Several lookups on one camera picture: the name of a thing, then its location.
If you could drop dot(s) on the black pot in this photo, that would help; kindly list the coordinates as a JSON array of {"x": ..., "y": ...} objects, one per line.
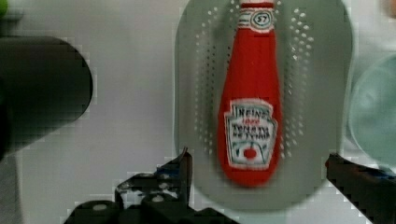
[{"x": 45, "y": 84}]

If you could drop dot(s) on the teal mug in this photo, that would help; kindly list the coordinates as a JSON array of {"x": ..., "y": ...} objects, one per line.
[{"x": 372, "y": 111}]

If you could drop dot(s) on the green oval strainer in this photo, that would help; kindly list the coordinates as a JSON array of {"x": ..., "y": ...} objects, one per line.
[{"x": 314, "y": 51}]

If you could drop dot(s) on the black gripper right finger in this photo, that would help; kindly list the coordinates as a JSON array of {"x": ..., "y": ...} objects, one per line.
[{"x": 372, "y": 191}]

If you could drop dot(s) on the green lime toy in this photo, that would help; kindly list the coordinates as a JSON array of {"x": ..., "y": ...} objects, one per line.
[{"x": 3, "y": 8}]

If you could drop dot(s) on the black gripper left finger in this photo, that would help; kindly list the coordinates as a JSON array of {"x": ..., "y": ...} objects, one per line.
[{"x": 161, "y": 197}]

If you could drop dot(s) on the red ketchup bottle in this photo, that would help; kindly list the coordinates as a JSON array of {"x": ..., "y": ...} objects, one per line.
[{"x": 250, "y": 115}]

